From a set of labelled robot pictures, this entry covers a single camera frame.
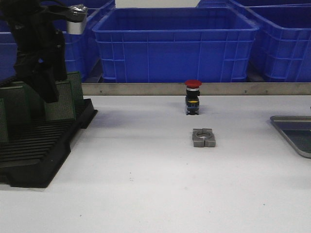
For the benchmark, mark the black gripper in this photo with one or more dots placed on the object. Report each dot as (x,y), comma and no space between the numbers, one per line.
(40,46)

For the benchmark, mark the green perforated board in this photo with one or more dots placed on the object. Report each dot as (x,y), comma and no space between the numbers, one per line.
(300,140)
(64,109)

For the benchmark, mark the rear right green board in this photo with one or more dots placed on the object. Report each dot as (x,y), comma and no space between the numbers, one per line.
(76,84)

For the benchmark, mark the dark green left board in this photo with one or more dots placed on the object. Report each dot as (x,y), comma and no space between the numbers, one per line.
(16,105)

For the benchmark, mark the edge green board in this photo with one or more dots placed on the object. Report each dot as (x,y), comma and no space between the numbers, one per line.
(4,136)

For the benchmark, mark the black slotted board rack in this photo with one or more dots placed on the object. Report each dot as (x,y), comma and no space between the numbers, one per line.
(36,151)

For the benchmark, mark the silver metal tray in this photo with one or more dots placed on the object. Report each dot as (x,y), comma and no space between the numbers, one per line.
(282,123)

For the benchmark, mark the left blue plastic bin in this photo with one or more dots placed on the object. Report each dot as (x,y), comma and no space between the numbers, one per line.
(81,52)

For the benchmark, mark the blue plastic bin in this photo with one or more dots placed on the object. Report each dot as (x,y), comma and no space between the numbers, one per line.
(81,52)
(172,45)
(281,52)

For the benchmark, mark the centre blue plastic bin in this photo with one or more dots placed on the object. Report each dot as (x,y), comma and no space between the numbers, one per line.
(172,45)

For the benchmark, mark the red emergency stop button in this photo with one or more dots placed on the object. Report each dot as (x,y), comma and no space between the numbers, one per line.
(192,94)

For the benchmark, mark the grey clamp block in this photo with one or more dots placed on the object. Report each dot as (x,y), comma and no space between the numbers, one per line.
(203,138)

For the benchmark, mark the far right blue bin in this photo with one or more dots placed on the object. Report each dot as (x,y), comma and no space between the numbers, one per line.
(250,3)

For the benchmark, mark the right blue plastic bin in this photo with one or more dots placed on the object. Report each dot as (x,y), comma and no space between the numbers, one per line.
(281,52)

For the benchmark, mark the metal rail strip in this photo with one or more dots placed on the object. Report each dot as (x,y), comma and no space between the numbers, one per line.
(206,89)

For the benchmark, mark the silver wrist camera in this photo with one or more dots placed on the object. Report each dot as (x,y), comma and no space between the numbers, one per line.
(78,18)

